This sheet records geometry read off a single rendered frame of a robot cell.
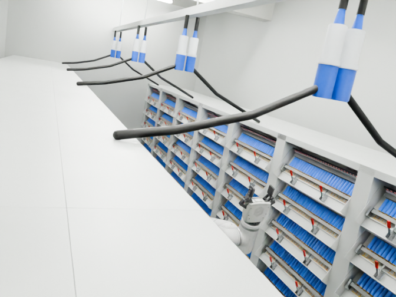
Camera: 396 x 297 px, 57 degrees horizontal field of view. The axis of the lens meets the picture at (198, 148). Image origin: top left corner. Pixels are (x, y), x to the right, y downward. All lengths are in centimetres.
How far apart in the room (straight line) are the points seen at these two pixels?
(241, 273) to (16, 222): 26
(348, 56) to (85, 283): 105
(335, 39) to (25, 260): 102
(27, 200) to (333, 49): 94
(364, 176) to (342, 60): 79
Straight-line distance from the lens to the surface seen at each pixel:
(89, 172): 67
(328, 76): 119
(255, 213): 153
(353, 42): 125
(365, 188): 190
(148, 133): 97
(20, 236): 45
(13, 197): 55
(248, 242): 161
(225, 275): 41
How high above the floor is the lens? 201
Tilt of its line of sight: 12 degrees down
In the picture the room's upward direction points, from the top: 10 degrees clockwise
